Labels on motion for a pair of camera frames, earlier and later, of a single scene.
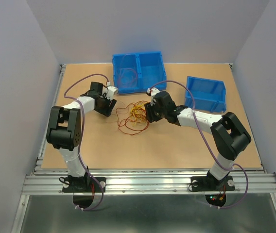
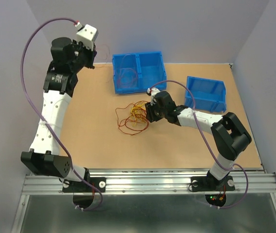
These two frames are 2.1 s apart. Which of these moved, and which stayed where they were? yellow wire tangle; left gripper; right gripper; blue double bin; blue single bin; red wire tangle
Moved: left gripper
Stayed: yellow wire tangle; blue double bin; red wire tangle; right gripper; blue single bin
